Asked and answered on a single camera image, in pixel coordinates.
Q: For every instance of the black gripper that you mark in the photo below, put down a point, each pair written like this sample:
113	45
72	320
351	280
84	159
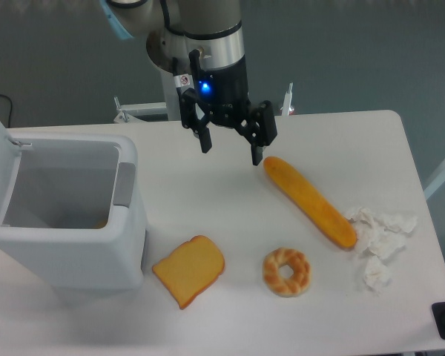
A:
221	96

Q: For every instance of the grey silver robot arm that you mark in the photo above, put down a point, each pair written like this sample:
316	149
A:
198	48

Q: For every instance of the white plastic trash can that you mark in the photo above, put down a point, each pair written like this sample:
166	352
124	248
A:
76	218

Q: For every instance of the long orange baguette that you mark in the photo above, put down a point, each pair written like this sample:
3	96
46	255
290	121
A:
313	204

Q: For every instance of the orange toast slice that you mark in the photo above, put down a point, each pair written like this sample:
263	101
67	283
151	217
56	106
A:
190	269

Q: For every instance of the large crumpled white tissue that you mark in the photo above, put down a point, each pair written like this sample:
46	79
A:
380	234

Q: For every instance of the small crumpled white tissue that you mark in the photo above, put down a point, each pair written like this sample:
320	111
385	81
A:
376	275

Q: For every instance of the white clamp bolt post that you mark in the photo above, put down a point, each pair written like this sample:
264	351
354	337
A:
287	107

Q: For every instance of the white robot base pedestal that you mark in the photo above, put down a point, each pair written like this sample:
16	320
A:
169	55

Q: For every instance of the white table clamp bracket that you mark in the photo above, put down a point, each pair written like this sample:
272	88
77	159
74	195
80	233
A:
145	112

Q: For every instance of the braided ring bread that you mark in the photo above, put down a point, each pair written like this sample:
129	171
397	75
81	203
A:
287	272

